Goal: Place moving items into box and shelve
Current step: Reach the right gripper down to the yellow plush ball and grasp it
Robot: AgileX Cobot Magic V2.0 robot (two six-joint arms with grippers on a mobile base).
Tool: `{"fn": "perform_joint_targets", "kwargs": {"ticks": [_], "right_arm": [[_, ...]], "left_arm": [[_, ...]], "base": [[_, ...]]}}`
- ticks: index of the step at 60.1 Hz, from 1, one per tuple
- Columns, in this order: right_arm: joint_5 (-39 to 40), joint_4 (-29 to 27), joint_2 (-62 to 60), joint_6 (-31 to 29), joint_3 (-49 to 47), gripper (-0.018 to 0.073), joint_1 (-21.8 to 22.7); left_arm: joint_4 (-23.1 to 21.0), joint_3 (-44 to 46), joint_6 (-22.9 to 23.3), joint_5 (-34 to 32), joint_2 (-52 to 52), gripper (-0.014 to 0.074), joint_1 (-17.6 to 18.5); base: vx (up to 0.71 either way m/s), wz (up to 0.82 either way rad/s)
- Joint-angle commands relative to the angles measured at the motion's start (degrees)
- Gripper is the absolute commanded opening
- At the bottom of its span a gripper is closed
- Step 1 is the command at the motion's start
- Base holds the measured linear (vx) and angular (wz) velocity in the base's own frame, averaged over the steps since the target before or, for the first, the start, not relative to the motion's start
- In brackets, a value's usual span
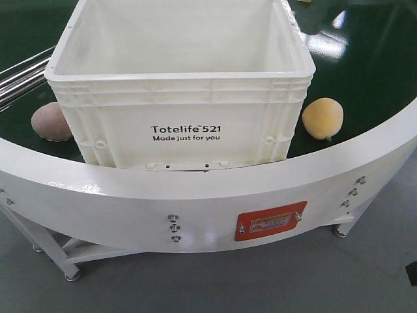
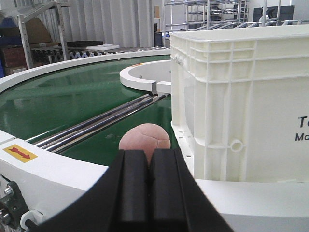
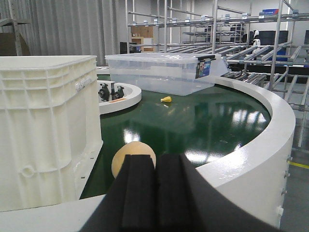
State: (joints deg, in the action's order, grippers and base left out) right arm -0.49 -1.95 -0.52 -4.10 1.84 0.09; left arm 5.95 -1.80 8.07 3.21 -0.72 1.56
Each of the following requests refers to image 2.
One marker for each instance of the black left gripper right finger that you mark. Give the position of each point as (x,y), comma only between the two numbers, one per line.
(178,203)

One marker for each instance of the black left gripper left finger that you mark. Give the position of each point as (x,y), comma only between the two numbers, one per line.
(118,200)

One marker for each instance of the pink plush ball toy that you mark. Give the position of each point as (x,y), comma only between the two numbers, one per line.
(147,137)

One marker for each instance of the white plastic tote box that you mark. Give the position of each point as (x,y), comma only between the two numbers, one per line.
(240,102)

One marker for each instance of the steel conveyor rollers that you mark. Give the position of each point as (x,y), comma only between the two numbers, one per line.
(70,136)

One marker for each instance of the white round conveyor table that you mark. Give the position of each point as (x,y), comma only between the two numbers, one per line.
(37,184)

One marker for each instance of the grey flow rack background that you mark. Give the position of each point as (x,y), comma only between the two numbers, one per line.
(187,15)

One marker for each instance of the white metal storage rack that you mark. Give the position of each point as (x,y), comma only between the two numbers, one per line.
(24,37)

